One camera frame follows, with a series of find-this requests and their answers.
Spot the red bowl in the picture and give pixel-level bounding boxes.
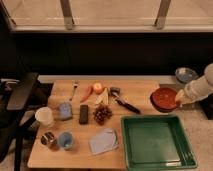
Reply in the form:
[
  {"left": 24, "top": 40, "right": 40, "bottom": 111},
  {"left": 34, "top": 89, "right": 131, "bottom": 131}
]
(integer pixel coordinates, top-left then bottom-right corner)
[{"left": 151, "top": 87, "right": 177, "bottom": 110}]

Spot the purple bowl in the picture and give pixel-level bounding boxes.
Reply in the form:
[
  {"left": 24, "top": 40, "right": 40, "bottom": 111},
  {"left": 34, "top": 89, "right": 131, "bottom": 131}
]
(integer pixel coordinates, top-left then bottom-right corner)
[{"left": 150, "top": 93, "right": 177, "bottom": 113}]

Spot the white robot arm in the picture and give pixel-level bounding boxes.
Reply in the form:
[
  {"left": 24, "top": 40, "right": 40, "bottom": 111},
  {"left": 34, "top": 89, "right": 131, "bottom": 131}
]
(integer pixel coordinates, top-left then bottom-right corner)
[{"left": 175, "top": 63, "right": 213, "bottom": 105}]

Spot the green plastic tray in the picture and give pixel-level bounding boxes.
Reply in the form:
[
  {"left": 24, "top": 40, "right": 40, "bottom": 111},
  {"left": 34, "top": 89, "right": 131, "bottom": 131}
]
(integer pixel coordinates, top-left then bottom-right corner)
[{"left": 121, "top": 115, "right": 197, "bottom": 171}]

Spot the small dark metal object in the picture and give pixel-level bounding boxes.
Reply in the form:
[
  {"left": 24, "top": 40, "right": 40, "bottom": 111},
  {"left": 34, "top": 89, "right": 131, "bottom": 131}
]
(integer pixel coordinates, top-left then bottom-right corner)
[{"left": 110, "top": 87, "right": 120, "bottom": 95}]

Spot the yellow banana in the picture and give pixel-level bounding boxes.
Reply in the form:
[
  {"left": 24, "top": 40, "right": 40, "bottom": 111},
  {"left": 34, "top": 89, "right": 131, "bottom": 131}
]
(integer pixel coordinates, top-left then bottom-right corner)
[{"left": 95, "top": 88, "right": 109, "bottom": 105}]

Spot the bunch of dark grapes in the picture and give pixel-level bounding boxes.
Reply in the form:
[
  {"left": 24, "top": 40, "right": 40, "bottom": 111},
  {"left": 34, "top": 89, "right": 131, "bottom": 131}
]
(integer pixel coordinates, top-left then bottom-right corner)
[{"left": 93, "top": 104, "right": 112, "bottom": 125}]

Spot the red yellow apple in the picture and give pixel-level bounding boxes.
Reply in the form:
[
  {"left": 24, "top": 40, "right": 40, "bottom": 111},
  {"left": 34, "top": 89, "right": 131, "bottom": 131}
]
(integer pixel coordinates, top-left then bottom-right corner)
[{"left": 93, "top": 82, "right": 104, "bottom": 94}]

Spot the grey blue cloth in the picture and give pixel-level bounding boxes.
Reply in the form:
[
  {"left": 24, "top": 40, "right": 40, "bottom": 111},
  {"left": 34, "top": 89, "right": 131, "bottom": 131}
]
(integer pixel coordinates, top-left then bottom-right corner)
[{"left": 89, "top": 128, "right": 118, "bottom": 155}]

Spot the orange carrot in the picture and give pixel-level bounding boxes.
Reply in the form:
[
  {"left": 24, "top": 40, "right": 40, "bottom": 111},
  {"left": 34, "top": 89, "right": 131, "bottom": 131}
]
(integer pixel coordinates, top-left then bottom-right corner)
[{"left": 80, "top": 86, "right": 93, "bottom": 103}]

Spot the black remote control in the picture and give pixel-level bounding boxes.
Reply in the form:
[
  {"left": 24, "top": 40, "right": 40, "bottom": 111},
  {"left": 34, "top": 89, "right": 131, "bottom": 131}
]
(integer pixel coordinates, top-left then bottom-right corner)
[{"left": 79, "top": 105, "right": 89, "bottom": 124}]

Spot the silver fork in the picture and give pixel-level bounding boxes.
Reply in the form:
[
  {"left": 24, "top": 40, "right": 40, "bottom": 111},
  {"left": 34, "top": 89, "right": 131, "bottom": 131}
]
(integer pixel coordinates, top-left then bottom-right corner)
[{"left": 69, "top": 80, "right": 78, "bottom": 101}]

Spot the blue sponge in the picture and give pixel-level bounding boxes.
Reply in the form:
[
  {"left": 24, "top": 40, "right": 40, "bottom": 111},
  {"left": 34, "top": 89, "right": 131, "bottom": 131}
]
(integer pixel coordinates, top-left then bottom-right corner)
[{"left": 58, "top": 102, "right": 72, "bottom": 120}]

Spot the blue cup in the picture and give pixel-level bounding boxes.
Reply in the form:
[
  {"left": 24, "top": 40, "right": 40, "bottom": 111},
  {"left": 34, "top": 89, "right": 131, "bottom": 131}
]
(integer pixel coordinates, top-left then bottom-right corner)
[{"left": 57, "top": 132, "right": 74, "bottom": 150}]

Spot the white cup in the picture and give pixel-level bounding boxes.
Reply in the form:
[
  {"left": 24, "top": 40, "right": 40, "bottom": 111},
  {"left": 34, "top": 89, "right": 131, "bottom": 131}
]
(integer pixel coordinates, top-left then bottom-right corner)
[{"left": 35, "top": 107, "right": 54, "bottom": 127}]

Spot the metal can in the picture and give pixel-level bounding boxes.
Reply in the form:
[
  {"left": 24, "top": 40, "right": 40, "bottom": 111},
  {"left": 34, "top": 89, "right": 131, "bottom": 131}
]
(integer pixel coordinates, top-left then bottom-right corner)
[{"left": 40, "top": 132, "right": 58, "bottom": 150}]

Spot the black chair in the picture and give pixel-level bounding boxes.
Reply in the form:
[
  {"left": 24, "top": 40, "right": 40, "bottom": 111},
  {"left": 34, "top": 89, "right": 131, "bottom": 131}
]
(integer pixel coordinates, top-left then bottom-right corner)
[{"left": 0, "top": 72, "right": 50, "bottom": 171}]

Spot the black handled peeler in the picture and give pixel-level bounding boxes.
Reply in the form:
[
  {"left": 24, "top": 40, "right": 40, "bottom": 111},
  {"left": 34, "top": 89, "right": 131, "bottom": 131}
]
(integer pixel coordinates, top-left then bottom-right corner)
[{"left": 111, "top": 93, "right": 141, "bottom": 114}]

